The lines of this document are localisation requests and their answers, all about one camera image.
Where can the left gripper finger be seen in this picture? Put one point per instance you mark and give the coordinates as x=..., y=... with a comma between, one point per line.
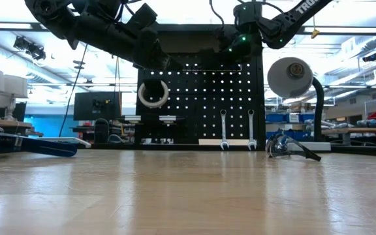
x=168, y=64

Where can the white masking tape roll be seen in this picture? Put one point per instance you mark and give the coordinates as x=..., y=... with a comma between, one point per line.
x=141, y=98

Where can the silver combination wrench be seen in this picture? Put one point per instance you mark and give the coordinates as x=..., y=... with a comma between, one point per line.
x=224, y=130
x=251, y=130

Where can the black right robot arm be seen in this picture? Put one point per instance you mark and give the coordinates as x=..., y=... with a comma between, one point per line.
x=292, y=19

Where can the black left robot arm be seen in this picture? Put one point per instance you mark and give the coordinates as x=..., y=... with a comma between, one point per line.
x=93, y=26

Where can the black peg board cart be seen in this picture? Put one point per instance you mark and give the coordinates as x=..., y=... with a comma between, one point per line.
x=191, y=104

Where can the wooden workbench with tools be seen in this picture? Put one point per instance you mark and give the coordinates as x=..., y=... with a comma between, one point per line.
x=364, y=131

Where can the white gooseneck desk lamp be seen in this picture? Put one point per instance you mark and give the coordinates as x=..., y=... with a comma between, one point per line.
x=286, y=78

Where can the yellow hanging tag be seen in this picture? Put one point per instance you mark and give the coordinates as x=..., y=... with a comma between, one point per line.
x=315, y=33

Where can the blue storage bin row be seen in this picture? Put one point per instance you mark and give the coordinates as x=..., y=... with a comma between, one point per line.
x=300, y=135
x=276, y=117

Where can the black computer monitor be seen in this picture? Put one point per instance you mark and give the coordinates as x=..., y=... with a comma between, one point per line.
x=87, y=107

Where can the black office chair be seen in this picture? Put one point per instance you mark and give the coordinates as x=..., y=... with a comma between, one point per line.
x=101, y=130

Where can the black ceiling fixture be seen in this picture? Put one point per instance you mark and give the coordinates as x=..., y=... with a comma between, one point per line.
x=29, y=49

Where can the wooden workbench with clutter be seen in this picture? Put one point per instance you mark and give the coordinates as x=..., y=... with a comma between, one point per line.
x=5, y=124

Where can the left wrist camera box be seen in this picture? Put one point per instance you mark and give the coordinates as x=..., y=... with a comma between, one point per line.
x=142, y=18

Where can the black ceiling camera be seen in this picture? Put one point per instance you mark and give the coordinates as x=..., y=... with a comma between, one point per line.
x=370, y=57

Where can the black aluminium table frame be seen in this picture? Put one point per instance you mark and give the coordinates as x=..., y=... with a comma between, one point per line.
x=364, y=150

